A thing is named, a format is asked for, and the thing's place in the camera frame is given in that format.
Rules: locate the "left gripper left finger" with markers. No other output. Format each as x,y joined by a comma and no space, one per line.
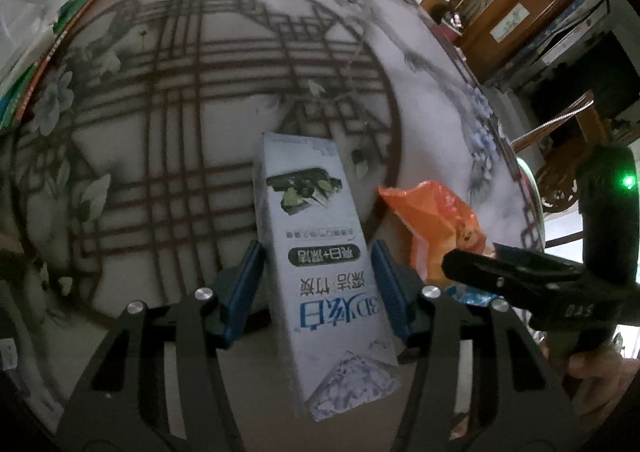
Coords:
119,402

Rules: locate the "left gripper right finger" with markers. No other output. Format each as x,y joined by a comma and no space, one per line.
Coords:
480,383

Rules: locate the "blue white toothpaste box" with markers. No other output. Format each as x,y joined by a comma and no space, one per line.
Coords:
334,335

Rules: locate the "right hand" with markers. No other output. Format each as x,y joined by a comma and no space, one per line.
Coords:
607,400

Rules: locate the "orange snack bag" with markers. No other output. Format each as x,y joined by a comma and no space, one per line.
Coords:
439,221

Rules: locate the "small red floor bin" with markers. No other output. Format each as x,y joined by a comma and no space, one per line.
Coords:
452,25

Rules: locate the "wooden chair at right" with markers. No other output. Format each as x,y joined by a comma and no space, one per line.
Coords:
556,181

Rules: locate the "stack of coloured books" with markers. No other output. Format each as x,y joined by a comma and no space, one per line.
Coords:
26,65

